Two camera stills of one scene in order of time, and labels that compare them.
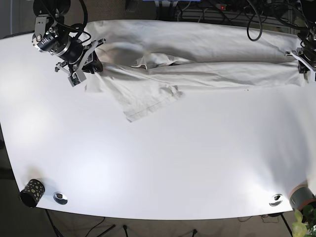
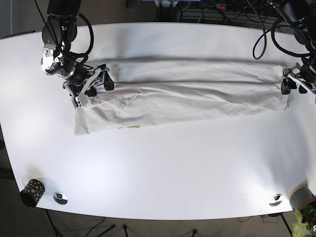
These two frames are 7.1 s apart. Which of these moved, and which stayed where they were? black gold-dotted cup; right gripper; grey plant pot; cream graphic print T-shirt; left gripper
Moved: left gripper; right gripper; cream graphic print T-shirt
Stayed: grey plant pot; black gold-dotted cup
